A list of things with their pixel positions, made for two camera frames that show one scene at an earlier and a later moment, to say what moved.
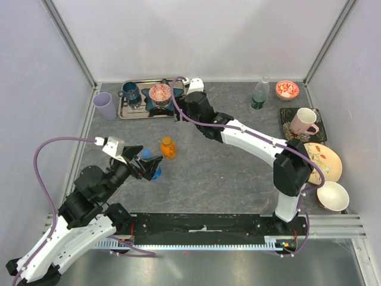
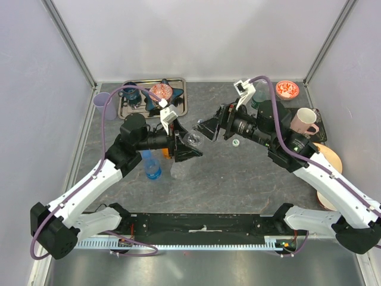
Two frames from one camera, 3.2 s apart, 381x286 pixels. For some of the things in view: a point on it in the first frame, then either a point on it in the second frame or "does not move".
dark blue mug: [130, 90] does not move
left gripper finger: [149, 165] -> [183, 152]
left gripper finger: [130, 151] -> [178, 127]
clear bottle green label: [260, 93] does not move
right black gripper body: [184, 109] -> [230, 115]
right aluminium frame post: [346, 11] does not move
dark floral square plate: [288, 114] does not move
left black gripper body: [136, 170] -> [173, 138]
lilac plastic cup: [103, 103] does not move
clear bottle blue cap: [147, 153] does not move
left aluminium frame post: [53, 13] does not move
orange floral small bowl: [287, 90] does not move
